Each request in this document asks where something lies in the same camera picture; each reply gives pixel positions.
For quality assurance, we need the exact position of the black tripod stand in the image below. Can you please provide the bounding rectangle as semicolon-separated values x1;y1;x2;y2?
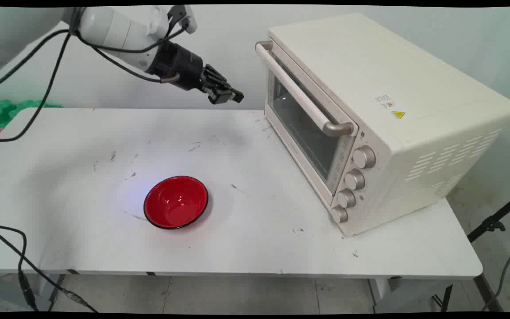
432;191;510;313

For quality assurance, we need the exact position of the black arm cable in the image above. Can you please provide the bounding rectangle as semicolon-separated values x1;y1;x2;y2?
0;29;72;94
0;32;72;143

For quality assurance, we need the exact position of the grey hanging cable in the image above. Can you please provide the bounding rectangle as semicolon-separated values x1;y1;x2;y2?
481;203;510;311

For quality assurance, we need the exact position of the silver oven knob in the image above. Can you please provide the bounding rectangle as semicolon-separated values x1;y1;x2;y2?
331;205;349;224
336;188;357;210
352;145;377;169
344;169;366;191

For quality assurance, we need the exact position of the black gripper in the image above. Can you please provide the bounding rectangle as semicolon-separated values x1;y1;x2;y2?
148;42;245;106

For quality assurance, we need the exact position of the cream oven door handle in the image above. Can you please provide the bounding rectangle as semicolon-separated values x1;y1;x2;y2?
255;40;355;138

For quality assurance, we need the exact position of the black looping cable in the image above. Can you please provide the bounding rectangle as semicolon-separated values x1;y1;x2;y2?
0;223;39;311

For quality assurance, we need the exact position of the grey table leg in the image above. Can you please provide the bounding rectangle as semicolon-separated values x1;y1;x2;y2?
0;272;66;312

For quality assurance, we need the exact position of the red bowl black rim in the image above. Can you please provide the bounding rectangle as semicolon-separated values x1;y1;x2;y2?
143;175;209;230

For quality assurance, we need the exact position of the black cable with connector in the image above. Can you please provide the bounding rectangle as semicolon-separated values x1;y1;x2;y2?
0;225;99;313

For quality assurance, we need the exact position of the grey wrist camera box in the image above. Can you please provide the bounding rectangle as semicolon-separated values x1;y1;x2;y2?
166;5;198;35

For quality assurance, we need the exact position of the cream toaster oven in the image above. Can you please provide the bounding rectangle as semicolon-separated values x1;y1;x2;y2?
255;12;510;237

